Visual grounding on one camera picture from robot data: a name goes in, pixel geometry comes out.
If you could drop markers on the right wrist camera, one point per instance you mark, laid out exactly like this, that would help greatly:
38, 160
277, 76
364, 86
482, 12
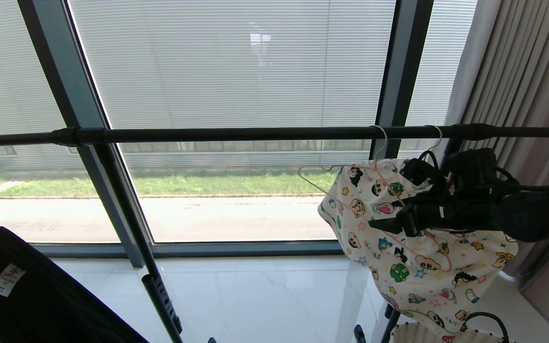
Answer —
420, 171

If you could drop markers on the black clothes rack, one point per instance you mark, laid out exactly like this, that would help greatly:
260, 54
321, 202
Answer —
208, 134

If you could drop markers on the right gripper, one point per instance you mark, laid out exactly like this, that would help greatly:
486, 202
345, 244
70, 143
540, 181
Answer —
455, 212

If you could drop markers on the window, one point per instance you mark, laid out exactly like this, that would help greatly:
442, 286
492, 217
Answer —
231, 62

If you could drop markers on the cream printed garment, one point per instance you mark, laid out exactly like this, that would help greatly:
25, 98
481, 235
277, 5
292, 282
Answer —
422, 286

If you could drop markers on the black garment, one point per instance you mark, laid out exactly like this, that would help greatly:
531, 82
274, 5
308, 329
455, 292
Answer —
55, 305

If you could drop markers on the beige curtain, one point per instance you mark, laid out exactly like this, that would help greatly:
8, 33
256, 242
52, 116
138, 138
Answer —
532, 71

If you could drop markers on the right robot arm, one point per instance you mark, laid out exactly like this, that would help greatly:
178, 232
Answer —
532, 214

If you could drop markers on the white laundry basket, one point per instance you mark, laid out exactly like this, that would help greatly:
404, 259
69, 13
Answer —
412, 336

